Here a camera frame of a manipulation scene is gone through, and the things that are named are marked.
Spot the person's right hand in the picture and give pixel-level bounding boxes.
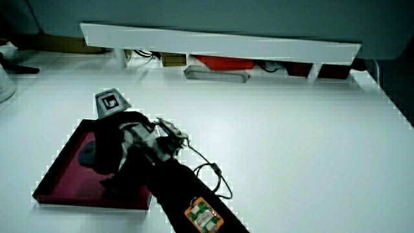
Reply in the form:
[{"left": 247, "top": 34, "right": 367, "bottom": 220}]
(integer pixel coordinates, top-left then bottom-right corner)
[{"left": 92, "top": 88, "right": 190, "bottom": 177}]

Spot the dark grey mouse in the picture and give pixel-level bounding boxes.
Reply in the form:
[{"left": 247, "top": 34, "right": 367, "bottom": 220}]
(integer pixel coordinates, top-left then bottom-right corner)
[{"left": 77, "top": 140, "right": 98, "bottom": 169}]

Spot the dark red square plate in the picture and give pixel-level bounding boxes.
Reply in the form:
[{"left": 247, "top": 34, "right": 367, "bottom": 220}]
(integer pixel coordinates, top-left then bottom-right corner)
[{"left": 32, "top": 118, "right": 153, "bottom": 211}]

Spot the person's right forearm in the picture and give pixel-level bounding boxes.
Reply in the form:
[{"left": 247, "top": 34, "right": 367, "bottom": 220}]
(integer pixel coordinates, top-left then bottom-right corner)
[{"left": 142, "top": 154, "right": 250, "bottom": 233}]

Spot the small brown box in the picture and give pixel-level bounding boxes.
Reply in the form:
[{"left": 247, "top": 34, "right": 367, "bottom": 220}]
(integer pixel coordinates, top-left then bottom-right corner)
[{"left": 160, "top": 52, "right": 188, "bottom": 68}]

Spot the grey flat bar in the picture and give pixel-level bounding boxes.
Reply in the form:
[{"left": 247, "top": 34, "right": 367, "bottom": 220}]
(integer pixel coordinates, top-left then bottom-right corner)
[{"left": 183, "top": 65, "right": 250, "bottom": 84}]

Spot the orange circuit board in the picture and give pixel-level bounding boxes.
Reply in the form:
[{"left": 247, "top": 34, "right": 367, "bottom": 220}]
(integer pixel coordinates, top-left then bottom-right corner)
[{"left": 184, "top": 196, "right": 224, "bottom": 233}]

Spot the red flat box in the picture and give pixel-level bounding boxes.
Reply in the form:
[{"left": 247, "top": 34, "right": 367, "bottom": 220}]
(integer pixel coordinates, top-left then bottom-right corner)
[{"left": 191, "top": 54, "right": 256, "bottom": 72}]

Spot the white desk shelf riser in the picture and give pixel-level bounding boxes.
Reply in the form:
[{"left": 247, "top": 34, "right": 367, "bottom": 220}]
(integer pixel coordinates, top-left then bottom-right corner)
[{"left": 79, "top": 22, "right": 362, "bottom": 82}]

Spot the white round container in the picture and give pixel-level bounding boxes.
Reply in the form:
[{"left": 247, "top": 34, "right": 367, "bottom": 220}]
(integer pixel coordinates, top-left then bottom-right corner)
[{"left": 0, "top": 63, "right": 17, "bottom": 104}]

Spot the dark red box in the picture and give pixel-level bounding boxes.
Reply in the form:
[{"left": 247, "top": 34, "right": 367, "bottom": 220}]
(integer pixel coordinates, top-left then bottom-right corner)
[
  {"left": 317, "top": 63, "right": 353, "bottom": 80},
  {"left": 283, "top": 61, "right": 314, "bottom": 78}
]

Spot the black cable bundle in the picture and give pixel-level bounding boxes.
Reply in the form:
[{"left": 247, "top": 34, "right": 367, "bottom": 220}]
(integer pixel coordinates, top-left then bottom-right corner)
[{"left": 133, "top": 49, "right": 162, "bottom": 60}]

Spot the thin black cable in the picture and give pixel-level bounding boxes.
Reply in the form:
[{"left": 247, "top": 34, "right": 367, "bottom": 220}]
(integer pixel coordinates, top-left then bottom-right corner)
[{"left": 186, "top": 141, "right": 234, "bottom": 200}]

